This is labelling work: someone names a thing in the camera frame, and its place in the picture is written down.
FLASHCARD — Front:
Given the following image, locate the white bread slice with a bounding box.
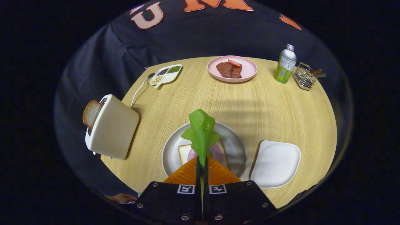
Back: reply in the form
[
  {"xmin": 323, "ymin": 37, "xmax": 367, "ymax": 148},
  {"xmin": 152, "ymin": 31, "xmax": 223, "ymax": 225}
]
[{"xmin": 178, "ymin": 140, "xmax": 229, "ymax": 171}]

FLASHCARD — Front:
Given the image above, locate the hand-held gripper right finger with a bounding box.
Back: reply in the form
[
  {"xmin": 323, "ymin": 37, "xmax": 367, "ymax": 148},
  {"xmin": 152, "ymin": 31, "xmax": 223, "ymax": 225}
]
[{"xmin": 203, "ymin": 156, "xmax": 278, "ymax": 224}]

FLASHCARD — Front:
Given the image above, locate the square white plate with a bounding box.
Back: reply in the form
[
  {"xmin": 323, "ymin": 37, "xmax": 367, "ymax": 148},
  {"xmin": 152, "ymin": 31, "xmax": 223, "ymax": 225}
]
[{"xmin": 250, "ymin": 140, "xmax": 301, "ymax": 189}]

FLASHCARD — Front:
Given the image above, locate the silver green-label bottle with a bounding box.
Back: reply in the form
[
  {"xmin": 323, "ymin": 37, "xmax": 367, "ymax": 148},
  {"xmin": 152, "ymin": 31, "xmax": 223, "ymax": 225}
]
[{"xmin": 274, "ymin": 43, "xmax": 297, "ymax": 84}]

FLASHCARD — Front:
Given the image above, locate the pink ham slice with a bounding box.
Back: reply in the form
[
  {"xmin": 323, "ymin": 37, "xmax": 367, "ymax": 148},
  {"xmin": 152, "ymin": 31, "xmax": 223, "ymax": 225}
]
[{"xmin": 187, "ymin": 145, "xmax": 223, "ymax": 164}]

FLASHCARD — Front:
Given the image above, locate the white divided seasoning tray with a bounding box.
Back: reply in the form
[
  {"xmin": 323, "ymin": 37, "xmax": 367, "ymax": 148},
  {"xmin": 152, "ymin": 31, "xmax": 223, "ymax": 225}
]
[{"xmin": 149, "ymin": 64, "xmax": 183, "ymax": 89}]

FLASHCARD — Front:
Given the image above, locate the round white plate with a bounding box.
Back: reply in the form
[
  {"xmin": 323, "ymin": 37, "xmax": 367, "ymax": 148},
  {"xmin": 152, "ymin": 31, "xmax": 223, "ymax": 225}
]
[{"xmin": 162, "ymin": 121, "xmax": 247, "ymax": 179}]

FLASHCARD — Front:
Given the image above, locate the toasted bread slice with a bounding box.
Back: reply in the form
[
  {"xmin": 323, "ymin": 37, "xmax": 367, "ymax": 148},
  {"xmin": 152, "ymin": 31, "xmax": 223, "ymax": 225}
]
[{"xmin": 82, "ymin": 100, "xmax": 103, "ymax": 130}]

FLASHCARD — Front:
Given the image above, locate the brown meat slice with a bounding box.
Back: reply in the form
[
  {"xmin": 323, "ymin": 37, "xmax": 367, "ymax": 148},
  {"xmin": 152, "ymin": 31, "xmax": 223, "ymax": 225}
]
[{"xmin": 216, "ymin": 62, "xmax": 243, "ymax": 79}]

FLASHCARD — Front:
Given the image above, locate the small wire basket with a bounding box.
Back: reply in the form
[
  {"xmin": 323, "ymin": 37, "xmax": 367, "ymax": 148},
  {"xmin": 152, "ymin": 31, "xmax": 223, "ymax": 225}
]
[{"xmin": 293, "ymin": 62, "xmax": 326, "ymax": 91}]

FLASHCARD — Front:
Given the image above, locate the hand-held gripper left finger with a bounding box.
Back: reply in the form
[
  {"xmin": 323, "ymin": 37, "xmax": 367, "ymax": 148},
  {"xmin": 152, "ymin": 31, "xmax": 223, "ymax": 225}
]
[{"xmin": 135, "ymin": 156, "xmax": 203, "ymax": 224}]

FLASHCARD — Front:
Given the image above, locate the cream toaster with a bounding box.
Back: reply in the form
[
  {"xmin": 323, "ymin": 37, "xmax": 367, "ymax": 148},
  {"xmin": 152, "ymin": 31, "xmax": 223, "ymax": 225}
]
[{"xmin": 85, "ymin": 94, "xmax": 140, "ymax": 160}]

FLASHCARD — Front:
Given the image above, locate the white toaster cable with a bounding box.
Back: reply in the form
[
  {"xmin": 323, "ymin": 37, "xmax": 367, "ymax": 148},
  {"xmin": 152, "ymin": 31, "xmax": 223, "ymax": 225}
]
[{"xmin": 130, "ymin": 73, "xmax": 156, "ymax": 108}]

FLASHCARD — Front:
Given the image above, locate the green lettuce leaf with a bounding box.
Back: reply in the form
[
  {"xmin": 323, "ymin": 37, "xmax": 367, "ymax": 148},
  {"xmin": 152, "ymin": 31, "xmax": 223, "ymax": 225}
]
[{"xmin": 181, "ymin": 109, "xmax": 222, "ymax": 200}]

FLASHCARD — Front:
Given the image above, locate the pink plate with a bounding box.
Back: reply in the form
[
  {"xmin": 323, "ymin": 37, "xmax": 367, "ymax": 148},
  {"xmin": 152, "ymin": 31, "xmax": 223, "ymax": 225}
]
[{"xmin": 207, "ymin": 55, "xmax": 258, "ymax": 83}]

